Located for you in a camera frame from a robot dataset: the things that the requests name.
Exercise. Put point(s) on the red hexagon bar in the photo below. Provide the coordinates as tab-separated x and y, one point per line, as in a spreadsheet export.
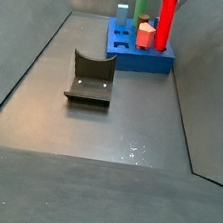
164	24

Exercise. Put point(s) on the blue foam shape board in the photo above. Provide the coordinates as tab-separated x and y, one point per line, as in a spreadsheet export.
121	43

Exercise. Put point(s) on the black curved holder stand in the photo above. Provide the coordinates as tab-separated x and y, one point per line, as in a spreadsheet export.
93	80

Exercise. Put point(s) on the red pentagon block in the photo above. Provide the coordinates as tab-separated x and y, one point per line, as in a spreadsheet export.
145	36

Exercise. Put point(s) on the brown cylinder peg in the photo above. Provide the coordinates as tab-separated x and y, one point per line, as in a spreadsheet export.
142	18

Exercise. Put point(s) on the dark blue star peg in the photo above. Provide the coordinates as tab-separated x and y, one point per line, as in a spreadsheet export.
156	21

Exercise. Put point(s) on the light blue square block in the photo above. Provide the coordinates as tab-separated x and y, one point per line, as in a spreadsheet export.
122	14

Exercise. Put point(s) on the green cylinder peg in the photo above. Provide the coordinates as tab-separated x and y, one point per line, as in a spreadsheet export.
140	8

